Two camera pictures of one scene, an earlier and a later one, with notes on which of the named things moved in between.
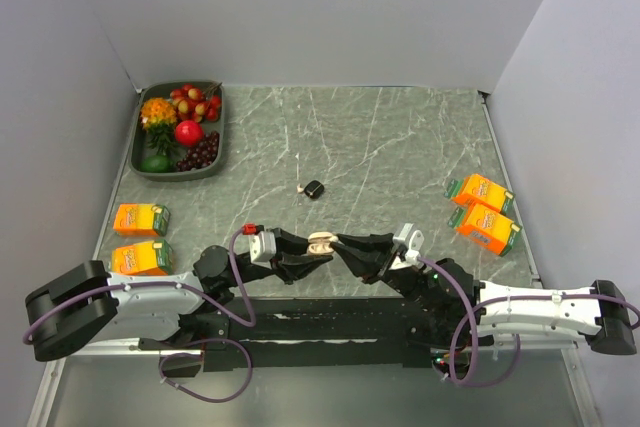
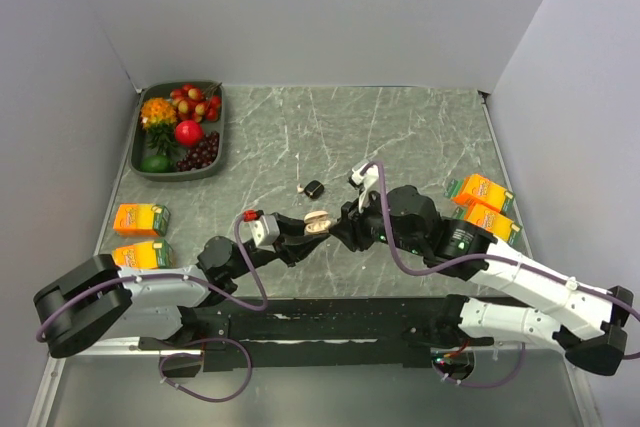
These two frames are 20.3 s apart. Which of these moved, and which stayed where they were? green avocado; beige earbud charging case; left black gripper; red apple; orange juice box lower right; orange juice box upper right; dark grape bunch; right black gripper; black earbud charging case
Moved: beige earbud charging case; right black gripper; left black gripper
Stayed: black earbud charging case; orange juice box lower right; red apple; orange juice box upper right; green avocado; dark grape bunch
